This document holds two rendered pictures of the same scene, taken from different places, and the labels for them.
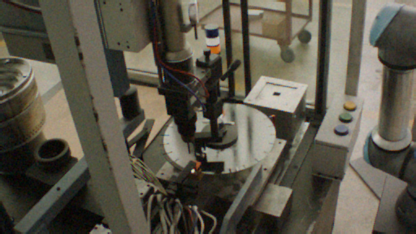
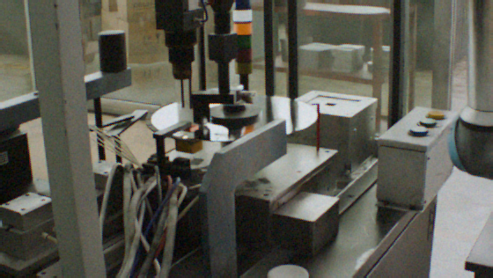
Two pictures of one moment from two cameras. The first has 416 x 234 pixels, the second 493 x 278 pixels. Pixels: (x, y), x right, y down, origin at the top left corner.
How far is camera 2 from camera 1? 0.53 m
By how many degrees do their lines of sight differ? 18
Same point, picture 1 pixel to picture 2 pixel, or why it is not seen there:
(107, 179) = not seen: outside the picture
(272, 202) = (305, 208)
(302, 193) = (357, 222)
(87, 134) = not seen: outside the picture
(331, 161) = (404, 176)
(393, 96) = (481, 25)
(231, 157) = (246, 129)
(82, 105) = not seen: outside the picture
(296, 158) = (354, 189)
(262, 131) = (298, 113)
